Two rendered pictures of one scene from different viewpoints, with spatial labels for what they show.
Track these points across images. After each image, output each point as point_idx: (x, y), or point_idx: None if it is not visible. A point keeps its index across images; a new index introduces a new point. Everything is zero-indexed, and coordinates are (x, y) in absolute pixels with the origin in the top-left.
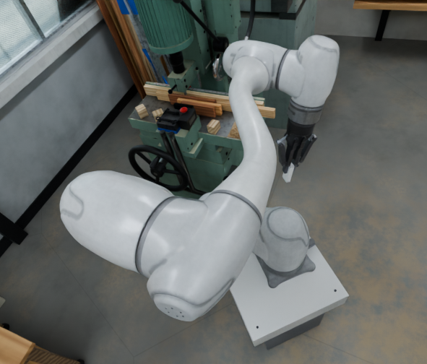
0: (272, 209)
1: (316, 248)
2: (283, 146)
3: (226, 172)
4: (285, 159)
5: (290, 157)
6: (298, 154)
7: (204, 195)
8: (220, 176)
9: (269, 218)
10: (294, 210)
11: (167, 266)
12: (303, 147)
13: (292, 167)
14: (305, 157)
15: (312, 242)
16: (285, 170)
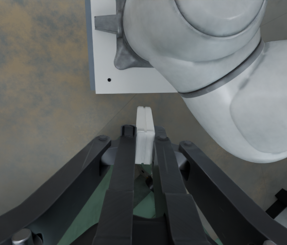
0: (228, 40)
1: (93, 15)
2: (278, 242)
3: (146, 200)
4: (195, 159)
5: (169, 164)
6: (124, 163)
7: (284, 158)
8: (153, 197)
9: (254, 16)
10: (176, 10)
11: None
12: (80, 196)
13: (142, 128)
14: (84, 148)
15: (99, 19)
16: (165, 133)
